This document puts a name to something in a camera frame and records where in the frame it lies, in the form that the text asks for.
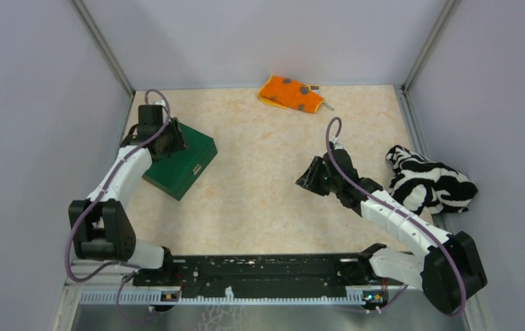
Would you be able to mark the orange spotted cloth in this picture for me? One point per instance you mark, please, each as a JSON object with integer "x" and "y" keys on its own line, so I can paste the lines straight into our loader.
{"x": 286, "y": 93}

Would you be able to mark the green jewelry box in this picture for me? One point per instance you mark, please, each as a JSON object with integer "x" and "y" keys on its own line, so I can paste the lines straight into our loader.
{"x": 176, "y": 174}

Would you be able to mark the zebra striped cloth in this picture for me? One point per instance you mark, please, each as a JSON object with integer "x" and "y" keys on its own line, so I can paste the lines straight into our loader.
{"x": 420, "y": 184}

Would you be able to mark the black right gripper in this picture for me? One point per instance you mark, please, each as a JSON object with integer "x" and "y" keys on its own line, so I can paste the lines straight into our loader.
{"x": 309, "y": 180}

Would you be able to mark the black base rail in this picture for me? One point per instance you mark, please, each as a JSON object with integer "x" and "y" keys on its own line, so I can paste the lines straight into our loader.
{"x": 264, "y": 276}

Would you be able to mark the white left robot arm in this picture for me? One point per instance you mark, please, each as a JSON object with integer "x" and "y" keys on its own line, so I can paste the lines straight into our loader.
{"x": 101, "y": 233}

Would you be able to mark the white toothed cable strip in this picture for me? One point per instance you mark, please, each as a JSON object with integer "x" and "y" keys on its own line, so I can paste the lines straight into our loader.
{"x": 158, "y": 297}

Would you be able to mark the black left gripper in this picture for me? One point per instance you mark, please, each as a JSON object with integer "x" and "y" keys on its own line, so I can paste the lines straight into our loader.
{"x": 180, "y": 143}

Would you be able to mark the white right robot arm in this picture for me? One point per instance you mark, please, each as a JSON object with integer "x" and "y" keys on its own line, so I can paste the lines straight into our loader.
{"x": 446, "y": 267}

